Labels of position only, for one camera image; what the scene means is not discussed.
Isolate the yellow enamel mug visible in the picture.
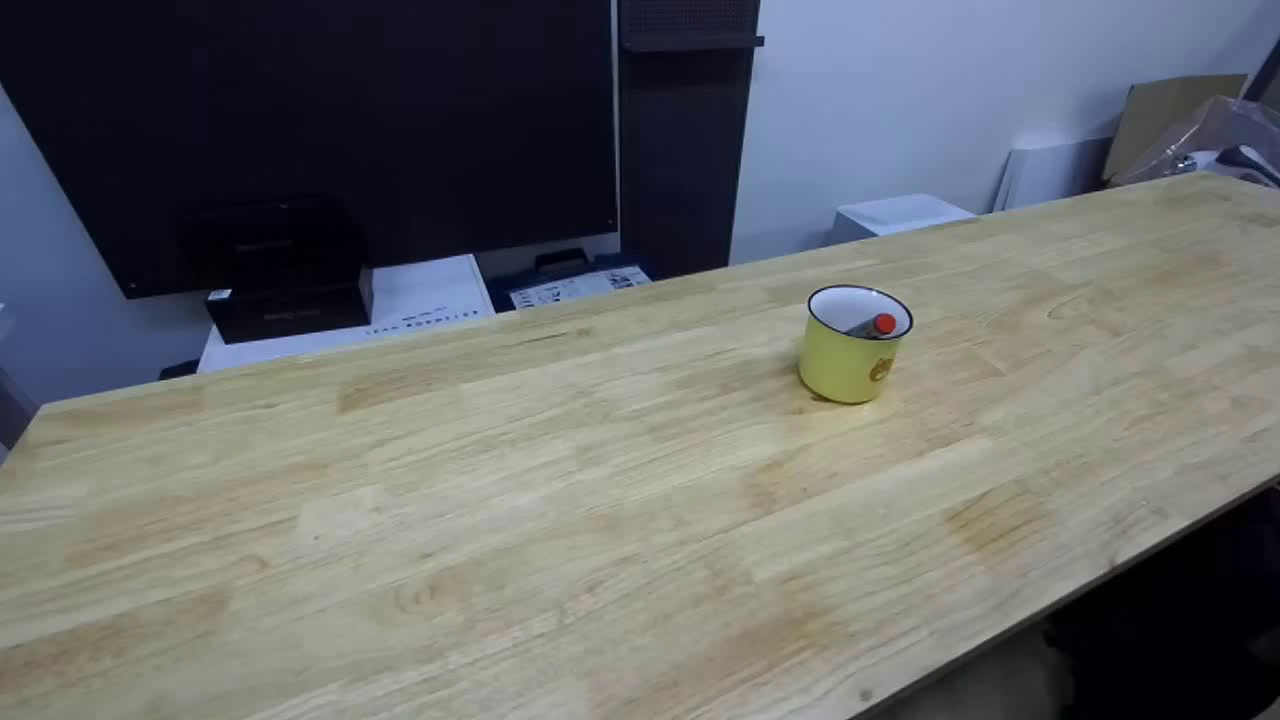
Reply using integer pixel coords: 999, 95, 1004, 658
795, 281, 920, 410

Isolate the white paper with print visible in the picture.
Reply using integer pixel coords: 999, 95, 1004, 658
508, 262, 656, 315

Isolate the white flat carton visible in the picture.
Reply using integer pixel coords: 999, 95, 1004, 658
363, 251, 500, 331

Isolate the dark tall cabinet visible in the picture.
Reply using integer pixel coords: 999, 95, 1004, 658
612, 0, 768, 281

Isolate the white storage box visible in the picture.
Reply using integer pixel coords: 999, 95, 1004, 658
827, 192, 982, 248

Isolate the black printer box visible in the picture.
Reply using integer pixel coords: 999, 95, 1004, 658
179, 196, 372, 349

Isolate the large black monitor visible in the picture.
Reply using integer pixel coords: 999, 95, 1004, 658
0, 0, 619, 301

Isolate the white leaning board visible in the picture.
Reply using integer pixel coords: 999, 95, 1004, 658
988, 131, 1121, 217

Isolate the brown cardboard box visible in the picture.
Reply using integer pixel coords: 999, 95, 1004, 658
1102, 72, 1254, 190

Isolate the crumpled brown packaging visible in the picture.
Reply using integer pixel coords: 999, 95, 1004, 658
1152, 91, 1280, 190

